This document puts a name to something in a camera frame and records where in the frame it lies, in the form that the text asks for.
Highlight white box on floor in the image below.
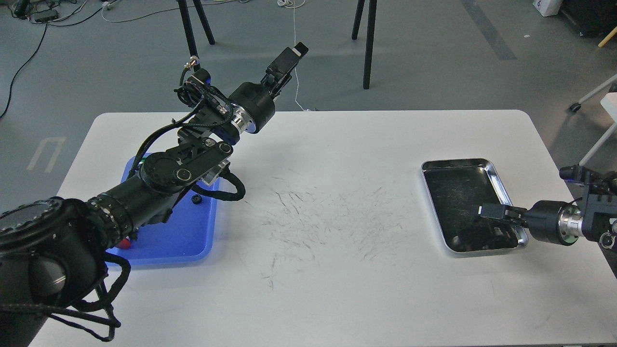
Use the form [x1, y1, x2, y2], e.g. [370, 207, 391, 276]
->
[532, 0, 563, 17]

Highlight black tripod legs left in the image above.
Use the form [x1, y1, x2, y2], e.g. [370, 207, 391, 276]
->
[176, 0, 215, 57]

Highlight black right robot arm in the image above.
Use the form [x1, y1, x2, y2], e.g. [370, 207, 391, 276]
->
[476, 165, 617, 252]

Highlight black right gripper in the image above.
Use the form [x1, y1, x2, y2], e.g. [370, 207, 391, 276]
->
[478, 200, 581, 246]

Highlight small black gear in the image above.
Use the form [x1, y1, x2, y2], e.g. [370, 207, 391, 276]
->
[191, 194, 202, 205]

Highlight red push button switch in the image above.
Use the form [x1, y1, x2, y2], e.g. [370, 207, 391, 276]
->
[115, 237, 132, 250]

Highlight white cable on floor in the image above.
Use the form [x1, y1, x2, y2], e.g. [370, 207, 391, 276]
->
[277, 0, 313, 112]

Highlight silver metal tray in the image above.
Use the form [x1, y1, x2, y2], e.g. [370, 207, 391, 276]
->
[421, 158, 529, 255]

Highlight black cables on floor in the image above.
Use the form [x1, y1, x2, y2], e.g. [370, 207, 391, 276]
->
[0, 0, 116, 119]

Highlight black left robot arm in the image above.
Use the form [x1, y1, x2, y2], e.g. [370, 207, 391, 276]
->
[0, 42, 309, 347]

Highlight black tripod legs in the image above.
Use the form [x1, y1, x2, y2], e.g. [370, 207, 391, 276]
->
[351, 0, 378, 90]
[176, 0, 215, 57]

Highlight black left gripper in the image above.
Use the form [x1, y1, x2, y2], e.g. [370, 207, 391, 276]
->
[229, 42, 309, 134]

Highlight blue plastic tray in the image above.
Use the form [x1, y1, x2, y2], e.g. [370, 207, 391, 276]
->
[106, 153, 222, 265]

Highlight white chair frame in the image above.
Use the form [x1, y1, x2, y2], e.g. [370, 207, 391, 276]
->
[569, 72, 617, 167]

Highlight black tripod legs right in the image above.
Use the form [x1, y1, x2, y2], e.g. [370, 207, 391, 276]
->
[351, 0, 378, 90]

